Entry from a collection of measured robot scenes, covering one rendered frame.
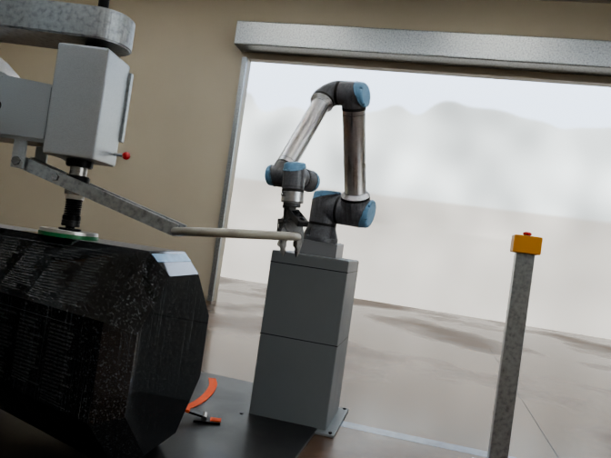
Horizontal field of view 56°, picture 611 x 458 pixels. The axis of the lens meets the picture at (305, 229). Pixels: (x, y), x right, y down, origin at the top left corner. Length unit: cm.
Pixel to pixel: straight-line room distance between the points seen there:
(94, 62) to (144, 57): 585
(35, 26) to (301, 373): 191
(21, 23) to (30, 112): 33
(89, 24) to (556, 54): 545
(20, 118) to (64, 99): 18
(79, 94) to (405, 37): 511
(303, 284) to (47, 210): 605
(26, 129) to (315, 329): 156
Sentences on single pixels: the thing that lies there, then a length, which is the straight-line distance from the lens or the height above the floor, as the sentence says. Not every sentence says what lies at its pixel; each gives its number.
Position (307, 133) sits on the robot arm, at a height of 140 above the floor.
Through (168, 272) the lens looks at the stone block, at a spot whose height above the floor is 74.
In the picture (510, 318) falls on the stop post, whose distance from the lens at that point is 276.
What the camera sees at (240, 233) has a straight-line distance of 194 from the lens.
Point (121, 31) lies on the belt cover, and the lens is 239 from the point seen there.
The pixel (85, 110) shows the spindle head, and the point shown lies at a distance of 230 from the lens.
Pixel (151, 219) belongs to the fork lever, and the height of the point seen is 92.
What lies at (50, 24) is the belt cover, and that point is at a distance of 245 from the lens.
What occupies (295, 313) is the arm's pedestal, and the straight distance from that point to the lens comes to 288.
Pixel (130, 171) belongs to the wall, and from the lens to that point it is 790.
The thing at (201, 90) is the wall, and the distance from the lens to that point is 769.
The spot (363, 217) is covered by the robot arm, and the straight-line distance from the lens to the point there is 288.
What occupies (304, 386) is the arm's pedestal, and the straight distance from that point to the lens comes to 293.
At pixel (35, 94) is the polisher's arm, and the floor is 132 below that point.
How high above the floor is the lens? 92
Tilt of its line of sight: 1 degrees up
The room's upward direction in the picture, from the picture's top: 8 degrees clockwise
